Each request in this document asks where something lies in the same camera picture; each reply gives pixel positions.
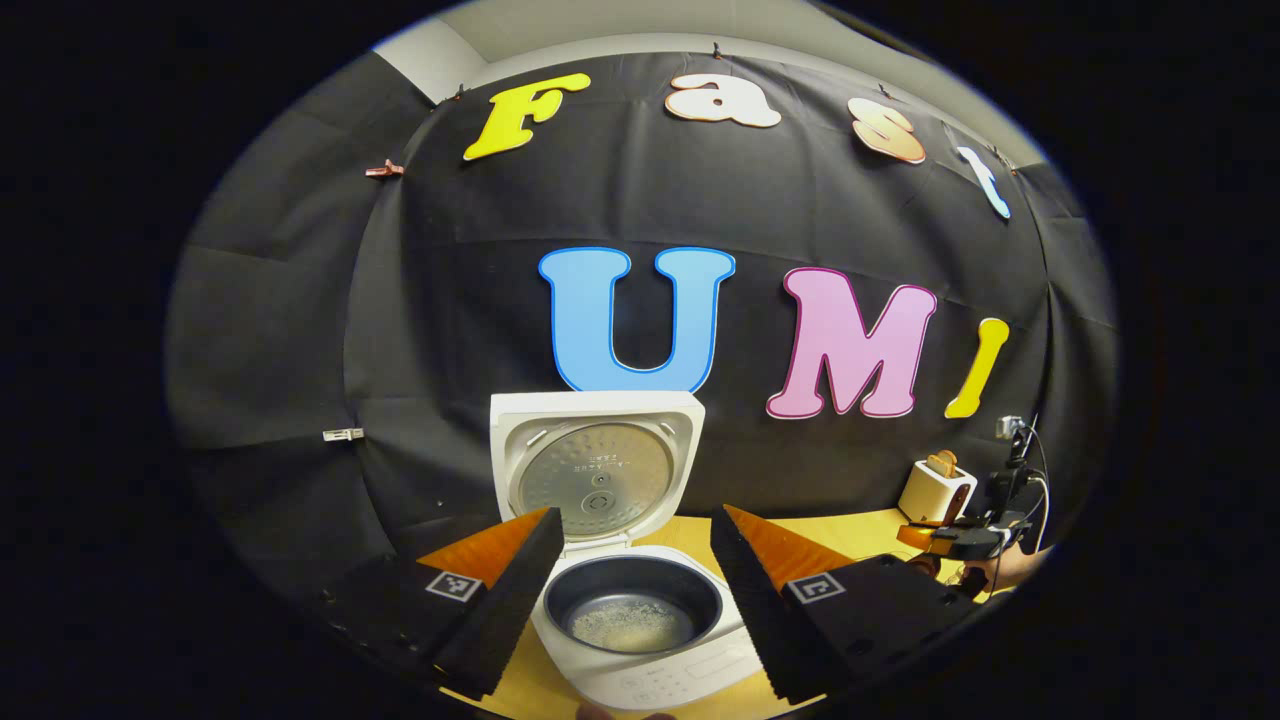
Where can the pink cloth clip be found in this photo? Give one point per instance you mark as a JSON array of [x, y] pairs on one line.
[[385, 170]]

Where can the white rice cooker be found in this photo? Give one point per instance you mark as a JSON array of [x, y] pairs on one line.
[[600, 480]]

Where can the black backdrop cloth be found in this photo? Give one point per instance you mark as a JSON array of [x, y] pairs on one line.
[[450, 300]]

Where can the toast slice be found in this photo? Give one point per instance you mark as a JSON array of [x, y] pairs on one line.
[[942, 463]]

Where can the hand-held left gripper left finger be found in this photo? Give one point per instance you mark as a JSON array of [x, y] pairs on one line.
[[510, 610]]

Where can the brown wooden spoon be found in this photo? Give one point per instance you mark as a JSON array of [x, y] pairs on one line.
[[922, 566]]

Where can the white toaster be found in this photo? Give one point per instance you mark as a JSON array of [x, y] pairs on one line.
[[935, 497]]

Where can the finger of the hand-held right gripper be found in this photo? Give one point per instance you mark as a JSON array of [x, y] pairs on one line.
[[950, 540]]

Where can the white cloth clip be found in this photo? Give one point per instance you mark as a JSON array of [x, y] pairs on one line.
[[343, 434]]

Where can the thin white rice layer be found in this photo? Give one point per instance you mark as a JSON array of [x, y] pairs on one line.
[[630, 625]]

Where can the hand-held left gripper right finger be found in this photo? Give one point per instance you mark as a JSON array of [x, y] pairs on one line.
[[765, 620]]

